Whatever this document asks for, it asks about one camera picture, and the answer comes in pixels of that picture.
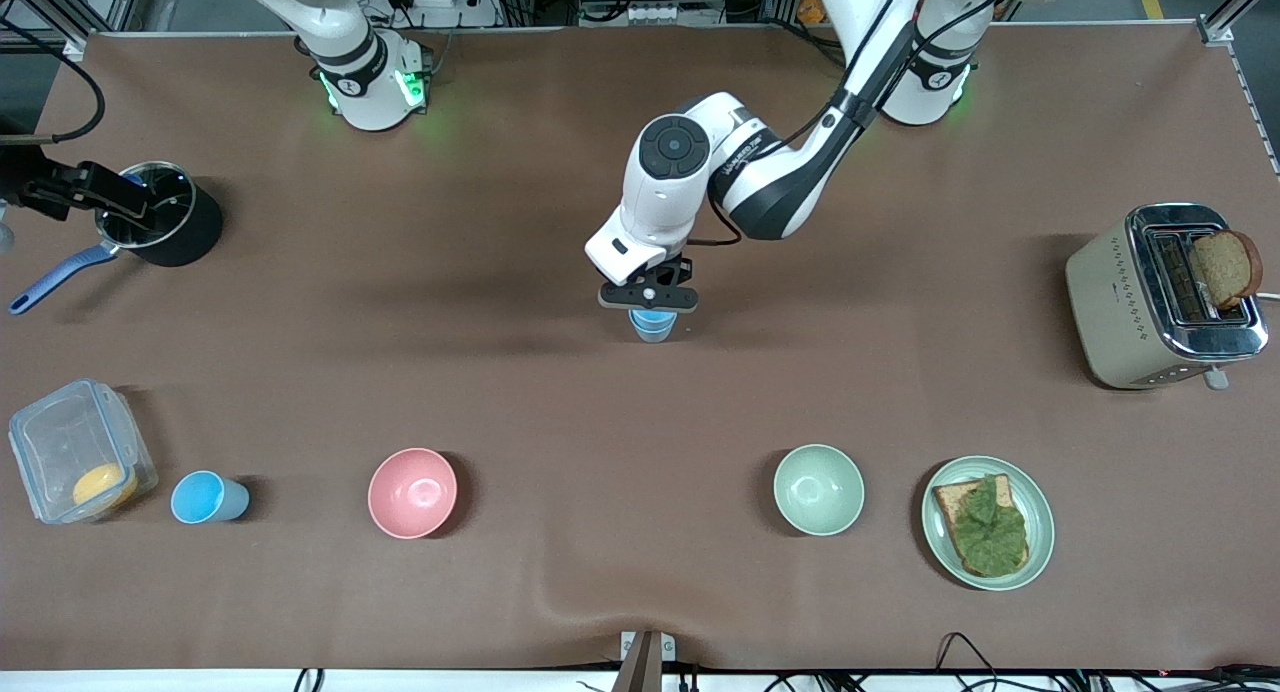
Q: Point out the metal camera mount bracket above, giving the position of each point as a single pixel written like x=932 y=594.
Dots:
x=645 y=652

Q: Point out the bag of orange buns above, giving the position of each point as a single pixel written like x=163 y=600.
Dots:
x=810 y=10

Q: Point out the clear plastic food container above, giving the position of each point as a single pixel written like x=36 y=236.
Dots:
x=60 y=442

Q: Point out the yellow round food piece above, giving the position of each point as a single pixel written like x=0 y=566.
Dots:
x=103 y=485

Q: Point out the pink bowl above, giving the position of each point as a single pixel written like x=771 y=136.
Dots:
x=412 y=492

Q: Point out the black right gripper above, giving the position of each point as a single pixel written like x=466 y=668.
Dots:
x=42 y=194

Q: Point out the green lettuce leaf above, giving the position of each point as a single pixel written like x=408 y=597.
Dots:
x=990 y=532

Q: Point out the pale green plate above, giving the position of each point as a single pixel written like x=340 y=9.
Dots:
x=1040 y=522

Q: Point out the pale green bowl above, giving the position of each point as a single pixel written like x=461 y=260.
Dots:
x=818 y=490

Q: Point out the dark toasted bread slice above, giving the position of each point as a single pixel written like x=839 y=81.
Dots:
x=1228 y=267

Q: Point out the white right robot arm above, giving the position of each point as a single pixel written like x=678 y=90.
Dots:
x=365 y=82

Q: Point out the light brown bread slice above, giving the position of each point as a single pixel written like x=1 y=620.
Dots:
x=948 y=502

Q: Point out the aluminium frame rail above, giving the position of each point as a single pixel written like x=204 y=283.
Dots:
x=1225 y=27
x=80 y=2

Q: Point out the brown table cover cloth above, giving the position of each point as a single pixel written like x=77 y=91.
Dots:
x=640 y=422

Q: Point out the beige chrome toaster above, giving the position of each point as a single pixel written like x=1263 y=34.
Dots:
x=1110 y=302

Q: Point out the glass lid blue knob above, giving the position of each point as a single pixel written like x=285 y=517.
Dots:
x=165 y=177

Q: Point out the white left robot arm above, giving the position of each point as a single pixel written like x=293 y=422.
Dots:
x=660 y=202

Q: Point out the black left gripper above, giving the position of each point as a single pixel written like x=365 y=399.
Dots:
x=685 y=274

